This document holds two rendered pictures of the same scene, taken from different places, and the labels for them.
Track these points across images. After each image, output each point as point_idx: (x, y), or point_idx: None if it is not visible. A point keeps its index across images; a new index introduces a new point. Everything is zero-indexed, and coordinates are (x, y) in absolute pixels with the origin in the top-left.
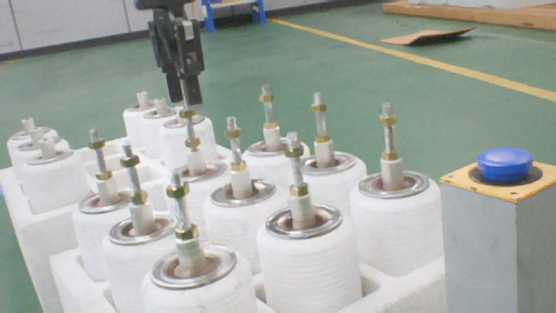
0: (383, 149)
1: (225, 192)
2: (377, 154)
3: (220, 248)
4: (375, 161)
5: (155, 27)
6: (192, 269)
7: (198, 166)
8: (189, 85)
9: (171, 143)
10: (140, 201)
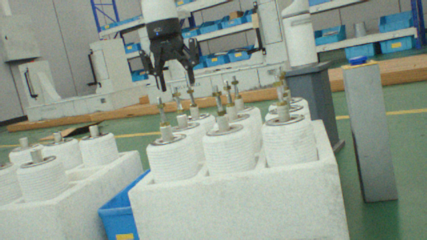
0: (143, 165)
1: None
2: (143, 167)
3: None
4: (148, 169)
5: (161, 47)
6: (289, 118)
7: (187, 122)
8: (191, 73)
9: (98, 147)
10: (225, 113)
